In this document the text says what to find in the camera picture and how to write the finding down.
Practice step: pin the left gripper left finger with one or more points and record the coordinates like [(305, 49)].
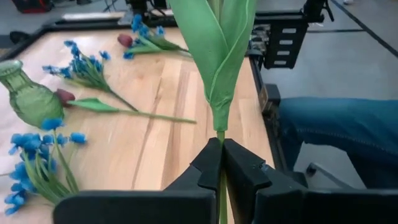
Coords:
[(140, 208)]

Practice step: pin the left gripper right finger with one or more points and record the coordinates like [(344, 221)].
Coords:
[(311, 208)]

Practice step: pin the blue artificial flower sprig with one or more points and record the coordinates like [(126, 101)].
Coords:
[(136, 22), (23, 141), (82, 67)]

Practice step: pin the red artificial tulip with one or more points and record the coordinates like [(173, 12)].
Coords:
[(64, 95), (217, 62), (125, 40)]

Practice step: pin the green glass vase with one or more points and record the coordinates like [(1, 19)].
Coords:
[(31, 99)]

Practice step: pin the grey chair base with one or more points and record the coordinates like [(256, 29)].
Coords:
[(326, 175)]

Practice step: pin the person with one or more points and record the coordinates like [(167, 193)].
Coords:
[(342, 130)]

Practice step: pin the black connector panel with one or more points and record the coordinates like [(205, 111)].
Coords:
[(300, 46)]

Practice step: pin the black aluminium table frame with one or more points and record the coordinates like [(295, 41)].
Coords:
[(270, 99)]

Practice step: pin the black frame clamp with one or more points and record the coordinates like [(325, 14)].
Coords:
[(20, 37)]

